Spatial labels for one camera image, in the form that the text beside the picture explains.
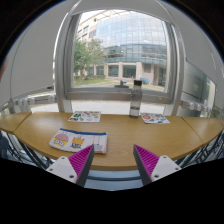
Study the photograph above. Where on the left sticker sheet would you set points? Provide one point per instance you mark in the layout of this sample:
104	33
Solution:
85	116

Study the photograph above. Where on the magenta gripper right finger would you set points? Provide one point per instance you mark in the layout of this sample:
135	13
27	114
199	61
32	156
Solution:
151	166

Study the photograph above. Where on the clear water bottle black cap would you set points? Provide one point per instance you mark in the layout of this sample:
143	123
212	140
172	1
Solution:
136	98

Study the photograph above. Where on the right sticker sheet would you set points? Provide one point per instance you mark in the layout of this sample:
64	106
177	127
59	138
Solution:
151	118

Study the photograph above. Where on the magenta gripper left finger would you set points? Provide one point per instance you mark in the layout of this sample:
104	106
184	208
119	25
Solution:
74	168

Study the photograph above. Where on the grey window frame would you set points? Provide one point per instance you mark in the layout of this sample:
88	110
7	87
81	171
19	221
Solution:
105	45

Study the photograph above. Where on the white roller blind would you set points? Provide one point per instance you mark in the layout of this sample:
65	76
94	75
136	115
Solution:
33	62

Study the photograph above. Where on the sticker sheet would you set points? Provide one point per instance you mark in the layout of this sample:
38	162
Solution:
85	116
151	118

